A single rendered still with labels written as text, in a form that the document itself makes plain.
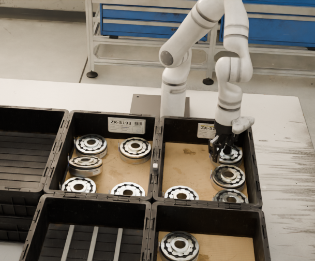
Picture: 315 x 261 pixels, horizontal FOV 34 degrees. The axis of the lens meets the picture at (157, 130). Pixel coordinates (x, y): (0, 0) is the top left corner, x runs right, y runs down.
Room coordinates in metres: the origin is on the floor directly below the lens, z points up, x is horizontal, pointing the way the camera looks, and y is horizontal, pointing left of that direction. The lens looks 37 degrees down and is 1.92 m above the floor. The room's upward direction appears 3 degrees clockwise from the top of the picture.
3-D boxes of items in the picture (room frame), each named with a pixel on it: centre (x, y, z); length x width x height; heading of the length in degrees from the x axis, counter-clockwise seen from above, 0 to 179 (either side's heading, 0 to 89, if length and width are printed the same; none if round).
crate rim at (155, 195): (1.19, -0.15, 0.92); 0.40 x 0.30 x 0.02; 178
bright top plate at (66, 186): (1.10, 0.22, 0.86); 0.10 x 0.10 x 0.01
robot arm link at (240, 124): (1.26, -0.22, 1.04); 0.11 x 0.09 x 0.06; 47
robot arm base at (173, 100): (1.62, -0.05, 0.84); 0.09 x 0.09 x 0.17; 78
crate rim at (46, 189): (1.20, 0.15, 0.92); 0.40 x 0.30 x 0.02; 178
